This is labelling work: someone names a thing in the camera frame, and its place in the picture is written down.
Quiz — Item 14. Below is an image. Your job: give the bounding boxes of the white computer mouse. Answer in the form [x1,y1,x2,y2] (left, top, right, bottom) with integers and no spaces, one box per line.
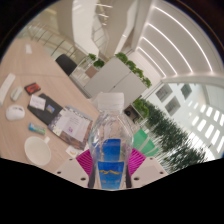
[5,104,26,122]

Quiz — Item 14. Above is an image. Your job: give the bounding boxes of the ceiling strip lights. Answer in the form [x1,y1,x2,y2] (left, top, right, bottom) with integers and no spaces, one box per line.
[138,6,214,78]

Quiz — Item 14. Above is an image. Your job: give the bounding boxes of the clear blue-labelled water bottle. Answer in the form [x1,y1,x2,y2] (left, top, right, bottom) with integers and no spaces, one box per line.
[87,92,135,191]

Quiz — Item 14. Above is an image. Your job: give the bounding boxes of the black folder with white card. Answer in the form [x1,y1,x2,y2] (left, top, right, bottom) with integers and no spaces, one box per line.
[27,93,64,126]

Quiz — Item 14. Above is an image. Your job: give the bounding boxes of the glass balustrade railing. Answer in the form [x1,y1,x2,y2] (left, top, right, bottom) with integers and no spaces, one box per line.
[16,24,89,63]

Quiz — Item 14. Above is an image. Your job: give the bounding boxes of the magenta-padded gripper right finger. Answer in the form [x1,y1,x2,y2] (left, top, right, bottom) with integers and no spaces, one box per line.
[128,148,169,188]

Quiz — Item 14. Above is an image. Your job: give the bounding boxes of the small grey device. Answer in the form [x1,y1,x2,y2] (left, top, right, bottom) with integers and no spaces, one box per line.
[9,85,24,102]

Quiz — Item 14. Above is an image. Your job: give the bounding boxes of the black chair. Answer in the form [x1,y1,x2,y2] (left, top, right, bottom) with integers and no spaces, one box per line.
[55,54,78,77]

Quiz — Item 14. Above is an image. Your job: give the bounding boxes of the small red and black box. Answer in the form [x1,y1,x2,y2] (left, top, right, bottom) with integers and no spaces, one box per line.
[24,82,42,96]

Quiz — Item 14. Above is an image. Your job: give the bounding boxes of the white cabinet topped with plants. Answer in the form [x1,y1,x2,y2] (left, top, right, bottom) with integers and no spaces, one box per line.
[83,52,153,108]

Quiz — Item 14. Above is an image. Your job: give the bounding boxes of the low planter with green plants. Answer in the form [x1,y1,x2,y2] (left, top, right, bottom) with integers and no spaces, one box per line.
[87,53,106,70]

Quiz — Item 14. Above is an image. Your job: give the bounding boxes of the row of green hedge plants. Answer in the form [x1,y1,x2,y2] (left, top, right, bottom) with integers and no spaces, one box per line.
[133,98,208,173]

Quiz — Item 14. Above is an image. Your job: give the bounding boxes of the printed booklet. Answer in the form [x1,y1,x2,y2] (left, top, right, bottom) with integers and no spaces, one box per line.
[47,105,94,151]

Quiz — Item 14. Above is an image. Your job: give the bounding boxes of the white power strip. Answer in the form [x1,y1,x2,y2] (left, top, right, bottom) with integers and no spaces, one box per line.
[0,73,17,108]

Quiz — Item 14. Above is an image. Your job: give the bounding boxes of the white paper cup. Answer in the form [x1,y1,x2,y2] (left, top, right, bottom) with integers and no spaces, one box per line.
[23,135,53,167]

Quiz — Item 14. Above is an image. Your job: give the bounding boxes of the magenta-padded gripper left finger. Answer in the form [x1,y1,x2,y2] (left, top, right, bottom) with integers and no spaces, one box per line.
[54,149,96,189]

